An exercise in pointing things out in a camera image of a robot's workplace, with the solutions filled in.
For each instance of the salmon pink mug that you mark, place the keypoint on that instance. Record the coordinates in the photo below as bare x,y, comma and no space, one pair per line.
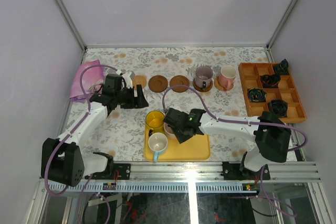
227,76

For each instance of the aluminium frame rail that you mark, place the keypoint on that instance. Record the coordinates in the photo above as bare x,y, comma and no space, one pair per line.
288,172

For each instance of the blue yellow-patterned rolled tie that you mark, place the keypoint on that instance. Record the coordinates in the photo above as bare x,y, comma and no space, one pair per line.
256,95

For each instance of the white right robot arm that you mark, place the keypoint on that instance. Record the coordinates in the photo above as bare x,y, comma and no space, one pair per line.
269,134

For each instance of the floral patterned table mat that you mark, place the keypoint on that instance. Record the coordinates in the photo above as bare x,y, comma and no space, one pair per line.
122,133

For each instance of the yellow plastic tray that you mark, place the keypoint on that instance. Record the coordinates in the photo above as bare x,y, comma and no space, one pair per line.
195,149

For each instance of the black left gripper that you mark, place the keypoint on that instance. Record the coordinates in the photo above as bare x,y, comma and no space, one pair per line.
135,98

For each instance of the yellow glass mug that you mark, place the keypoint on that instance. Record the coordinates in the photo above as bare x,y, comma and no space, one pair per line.
154,122

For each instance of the purple black-handled mug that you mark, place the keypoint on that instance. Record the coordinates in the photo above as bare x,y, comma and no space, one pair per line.
203,77

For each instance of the dark green rolled tie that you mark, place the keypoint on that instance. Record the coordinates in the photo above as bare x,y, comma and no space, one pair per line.
281,68

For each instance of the pink star-patterned cloth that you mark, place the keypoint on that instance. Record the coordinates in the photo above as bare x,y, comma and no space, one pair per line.
92,80

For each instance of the white blue-handled mug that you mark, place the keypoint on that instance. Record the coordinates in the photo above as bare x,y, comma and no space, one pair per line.
157,143

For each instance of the dark orange-patterned rolled tie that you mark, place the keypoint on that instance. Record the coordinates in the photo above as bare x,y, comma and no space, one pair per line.
270,80

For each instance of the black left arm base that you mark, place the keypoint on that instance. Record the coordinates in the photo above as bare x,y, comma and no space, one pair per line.
102,166

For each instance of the woven rattan coaster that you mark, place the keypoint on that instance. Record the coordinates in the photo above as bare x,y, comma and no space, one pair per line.
219,87
139,80

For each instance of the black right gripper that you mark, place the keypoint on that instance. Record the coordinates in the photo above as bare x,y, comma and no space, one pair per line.
181,139

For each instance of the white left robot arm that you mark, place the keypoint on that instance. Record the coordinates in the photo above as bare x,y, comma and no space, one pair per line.
62,158

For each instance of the light pink mug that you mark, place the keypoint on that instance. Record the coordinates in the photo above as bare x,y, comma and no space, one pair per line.
169,132

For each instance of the orange wooden divided tray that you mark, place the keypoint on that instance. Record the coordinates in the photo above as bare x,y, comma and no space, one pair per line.
250,78

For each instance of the brown wooden coaster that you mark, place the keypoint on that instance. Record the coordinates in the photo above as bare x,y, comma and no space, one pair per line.
158,83
179,83
203,90

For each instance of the dark blue rolled tie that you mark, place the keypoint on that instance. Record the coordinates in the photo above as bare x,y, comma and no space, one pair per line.
278,107

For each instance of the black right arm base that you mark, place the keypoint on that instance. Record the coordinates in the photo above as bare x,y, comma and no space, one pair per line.
237,171

